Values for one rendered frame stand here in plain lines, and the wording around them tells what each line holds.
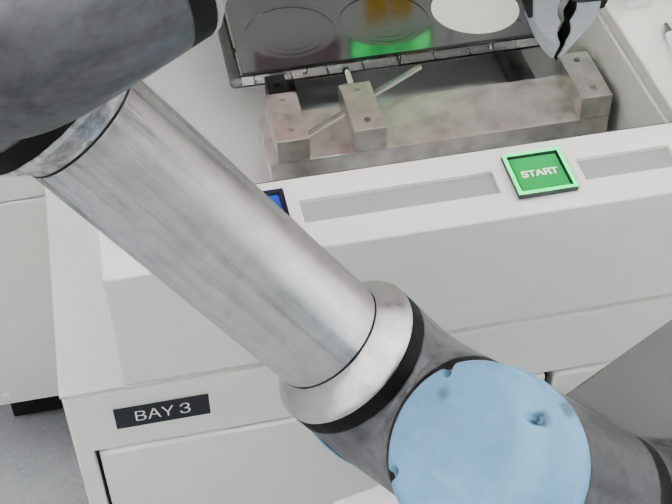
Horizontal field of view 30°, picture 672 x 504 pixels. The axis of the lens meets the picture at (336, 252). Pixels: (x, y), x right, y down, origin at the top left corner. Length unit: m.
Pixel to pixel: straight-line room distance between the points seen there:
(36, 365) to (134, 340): 0.97
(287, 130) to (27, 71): 0.72
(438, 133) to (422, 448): 0.59
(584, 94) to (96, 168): 0.73
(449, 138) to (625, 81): 0.19
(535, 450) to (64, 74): 0.35
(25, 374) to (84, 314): 0.87
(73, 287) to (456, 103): 0.45
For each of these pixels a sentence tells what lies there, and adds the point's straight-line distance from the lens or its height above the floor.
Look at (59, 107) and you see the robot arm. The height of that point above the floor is 1.36.
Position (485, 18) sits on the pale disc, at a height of 0.90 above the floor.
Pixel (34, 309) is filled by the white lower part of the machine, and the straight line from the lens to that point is 2.00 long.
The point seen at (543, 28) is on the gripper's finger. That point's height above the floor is 1.13.
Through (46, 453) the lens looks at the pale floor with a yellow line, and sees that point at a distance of 2.19.
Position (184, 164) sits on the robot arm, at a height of 1.24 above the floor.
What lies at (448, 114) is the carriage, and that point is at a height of 0.88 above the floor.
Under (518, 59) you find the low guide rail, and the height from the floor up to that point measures 0.85.
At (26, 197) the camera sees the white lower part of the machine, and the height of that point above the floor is 0.52.
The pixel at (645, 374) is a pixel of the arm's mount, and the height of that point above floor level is 0.96.
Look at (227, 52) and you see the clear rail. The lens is 1.40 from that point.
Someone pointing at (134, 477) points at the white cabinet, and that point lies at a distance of 1.29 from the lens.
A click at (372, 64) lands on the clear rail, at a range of 1.38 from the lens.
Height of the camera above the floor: 1.72
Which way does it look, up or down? 45 degrees down
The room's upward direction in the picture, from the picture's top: 1 degrees counter-clockwise
